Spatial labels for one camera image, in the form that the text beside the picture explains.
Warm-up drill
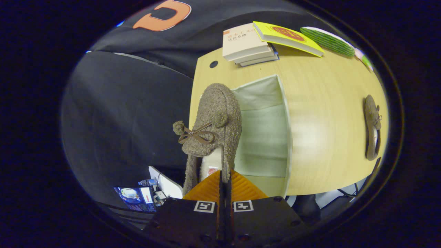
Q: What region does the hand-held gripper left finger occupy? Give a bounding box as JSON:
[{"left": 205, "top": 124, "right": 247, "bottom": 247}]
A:
[{"left": 142, "top": 170, "right": 226, "bottom": 246}]

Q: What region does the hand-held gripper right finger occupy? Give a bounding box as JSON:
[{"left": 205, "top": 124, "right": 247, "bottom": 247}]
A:
[{"left": 226, "top": 169, "right": 306, "bottom": 246}]

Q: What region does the cream fabric storage box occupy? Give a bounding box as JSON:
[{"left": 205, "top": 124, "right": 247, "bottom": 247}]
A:
[{"left": 198, "top": 74, "right": 294, "bottom": 198}]

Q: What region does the brown fuzzy shoe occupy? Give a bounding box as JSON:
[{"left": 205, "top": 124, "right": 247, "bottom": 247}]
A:
[
  {"left": 364, "top": 95, "right": 383, "bottom": 161},
  {"left": 172, "top": 83, "right": 243, "bottom": 197}
]

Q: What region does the white panel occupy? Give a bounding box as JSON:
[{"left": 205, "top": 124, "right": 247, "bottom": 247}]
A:
[{"left": 148, "top": 166, "right": 184, "bottom": 199}]

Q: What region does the blue printed poster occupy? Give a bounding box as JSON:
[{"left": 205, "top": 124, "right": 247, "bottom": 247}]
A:
[{"left": 114, "top": 186, "right": 156, "bottom": 212}]

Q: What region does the grey blue book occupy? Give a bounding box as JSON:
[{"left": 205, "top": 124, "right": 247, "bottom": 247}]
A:
[{"left": 239, "top": 52, "right": 280, "bottom": 68}]

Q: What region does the white book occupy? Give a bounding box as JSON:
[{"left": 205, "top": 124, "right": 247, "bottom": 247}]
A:
[{"left": 234, "top": 46, "right": 276, "bottom": 64}]

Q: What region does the beige book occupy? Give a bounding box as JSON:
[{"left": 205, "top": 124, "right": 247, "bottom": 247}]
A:
[{"left": 222, "top": 22, "right": 274, "bottom": 62}]

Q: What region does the yellow book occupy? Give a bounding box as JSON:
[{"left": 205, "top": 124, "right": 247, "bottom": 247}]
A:
[{"left": 253, "top": 21, "right": 325, "bottom": 58}]

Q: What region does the pink green plush toy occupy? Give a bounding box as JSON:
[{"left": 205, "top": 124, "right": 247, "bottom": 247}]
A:
[{"left": 355, "top": 48, "right": 375, "bottom": 72}]

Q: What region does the watermelon slice plush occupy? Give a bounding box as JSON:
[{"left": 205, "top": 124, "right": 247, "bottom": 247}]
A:
[{"left": 300, "top": 27, "right": 356, "bottom": 58}]

